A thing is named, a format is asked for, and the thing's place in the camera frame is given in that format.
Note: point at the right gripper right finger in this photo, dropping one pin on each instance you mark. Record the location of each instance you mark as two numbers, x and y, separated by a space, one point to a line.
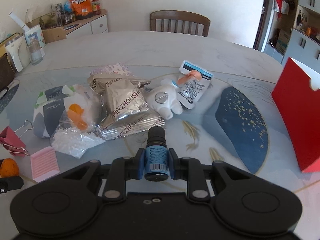
193 172

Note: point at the white plush toy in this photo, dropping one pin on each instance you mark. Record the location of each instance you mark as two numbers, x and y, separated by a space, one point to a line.
163 99

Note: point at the white thermos jug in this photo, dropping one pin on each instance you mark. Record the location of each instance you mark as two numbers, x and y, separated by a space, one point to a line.
17 51

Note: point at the clear glass cup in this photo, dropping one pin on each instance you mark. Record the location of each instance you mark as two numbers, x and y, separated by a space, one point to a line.
34 52

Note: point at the white sideboard cabinet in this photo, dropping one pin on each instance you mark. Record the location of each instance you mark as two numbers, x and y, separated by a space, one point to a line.
89 26

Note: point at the orange snack bag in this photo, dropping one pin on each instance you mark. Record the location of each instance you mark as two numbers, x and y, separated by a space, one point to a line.
82 9

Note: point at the red cardboard box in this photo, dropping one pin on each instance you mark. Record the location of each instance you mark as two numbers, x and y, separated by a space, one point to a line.
297 98

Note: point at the brown mug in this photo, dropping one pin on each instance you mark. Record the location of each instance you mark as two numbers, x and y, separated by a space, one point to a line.
7 74

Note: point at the grey wall cabinet unit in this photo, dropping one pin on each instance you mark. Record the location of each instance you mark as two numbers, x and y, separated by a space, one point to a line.
293 31

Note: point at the yellow tissue box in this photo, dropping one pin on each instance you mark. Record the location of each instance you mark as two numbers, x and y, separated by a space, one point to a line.
3 43

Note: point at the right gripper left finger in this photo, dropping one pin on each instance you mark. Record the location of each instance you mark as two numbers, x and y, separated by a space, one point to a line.
119 172

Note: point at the pink patterned wipes pack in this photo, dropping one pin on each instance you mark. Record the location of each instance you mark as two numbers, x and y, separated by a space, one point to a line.
112 69

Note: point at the pink binder clip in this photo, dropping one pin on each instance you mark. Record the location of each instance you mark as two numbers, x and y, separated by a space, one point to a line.
11 139

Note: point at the bag of white beads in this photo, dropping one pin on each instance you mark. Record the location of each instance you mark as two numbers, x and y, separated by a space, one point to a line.
78 129

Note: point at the silver foil snack packet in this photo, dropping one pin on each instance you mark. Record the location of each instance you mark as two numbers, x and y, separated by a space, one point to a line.
125 96

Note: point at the left dark blue placemat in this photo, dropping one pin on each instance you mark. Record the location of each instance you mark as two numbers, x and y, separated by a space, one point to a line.
8 93

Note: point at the wooden dining chair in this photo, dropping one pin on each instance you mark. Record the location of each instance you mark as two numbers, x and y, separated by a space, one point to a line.
183 22

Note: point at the paper tissue pack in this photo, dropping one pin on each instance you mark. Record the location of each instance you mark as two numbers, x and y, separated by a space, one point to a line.
48 110

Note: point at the dark blue placemat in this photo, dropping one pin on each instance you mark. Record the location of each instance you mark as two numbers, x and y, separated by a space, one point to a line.
244 126
8 93

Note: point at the white blue sachet packet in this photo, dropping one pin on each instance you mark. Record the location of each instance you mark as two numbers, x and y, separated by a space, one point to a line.
192 84

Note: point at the orange tangerine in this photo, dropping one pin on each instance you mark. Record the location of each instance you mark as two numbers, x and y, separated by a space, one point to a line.
9 168

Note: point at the small blue dropper bottle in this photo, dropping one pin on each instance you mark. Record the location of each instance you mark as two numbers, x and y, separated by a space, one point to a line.
156 155

